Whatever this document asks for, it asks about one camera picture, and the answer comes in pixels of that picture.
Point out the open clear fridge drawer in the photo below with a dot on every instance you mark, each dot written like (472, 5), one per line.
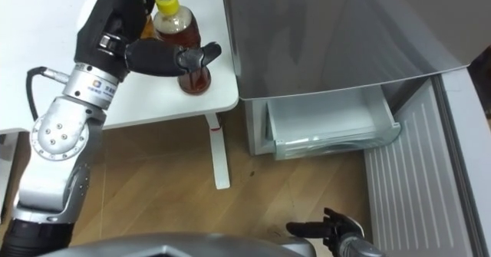
(330, 130)

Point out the brown tea bottle yellow cap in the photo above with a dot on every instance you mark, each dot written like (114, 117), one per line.
(180, 30)

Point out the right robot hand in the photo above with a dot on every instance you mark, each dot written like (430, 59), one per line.
(337, 234)

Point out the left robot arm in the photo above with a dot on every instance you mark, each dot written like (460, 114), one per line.
(57, 142)

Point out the open fridge door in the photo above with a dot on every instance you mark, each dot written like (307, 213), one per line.
(426, 165)

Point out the grey fridge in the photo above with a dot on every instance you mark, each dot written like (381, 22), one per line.
(337, 38)

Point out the white desk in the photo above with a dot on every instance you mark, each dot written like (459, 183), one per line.
(50, 38)

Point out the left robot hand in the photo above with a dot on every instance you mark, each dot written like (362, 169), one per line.
(115, 15)

